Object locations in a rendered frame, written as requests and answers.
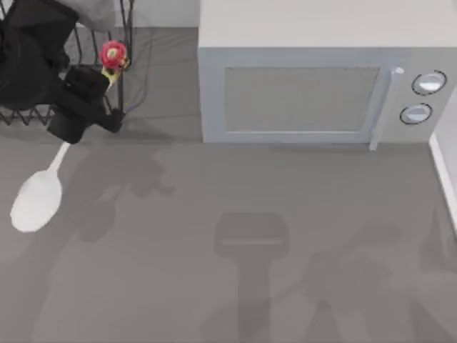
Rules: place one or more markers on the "pale microwave oven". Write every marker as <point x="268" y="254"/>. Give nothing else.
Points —
<point x="321" y="32"/>

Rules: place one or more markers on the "microwave door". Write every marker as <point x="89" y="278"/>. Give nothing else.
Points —
<point x="300" y="100"/>

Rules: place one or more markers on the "small microwave knob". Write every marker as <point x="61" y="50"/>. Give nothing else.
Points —
<point x="415" y="114"/>

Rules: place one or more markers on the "large microwave knob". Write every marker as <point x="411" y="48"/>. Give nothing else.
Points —
<point x="428" y="82"/>

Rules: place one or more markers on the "white spoon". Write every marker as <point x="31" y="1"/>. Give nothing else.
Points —
<point x="37" y="200"/>

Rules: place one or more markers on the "red and yellow toy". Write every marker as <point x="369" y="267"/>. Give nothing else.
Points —
<point x="113" y="54"/>

